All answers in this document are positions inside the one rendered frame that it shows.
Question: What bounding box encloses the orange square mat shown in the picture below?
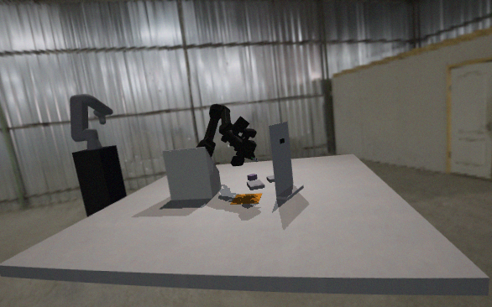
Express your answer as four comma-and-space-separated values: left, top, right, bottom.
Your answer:
230, 193, 263, 205

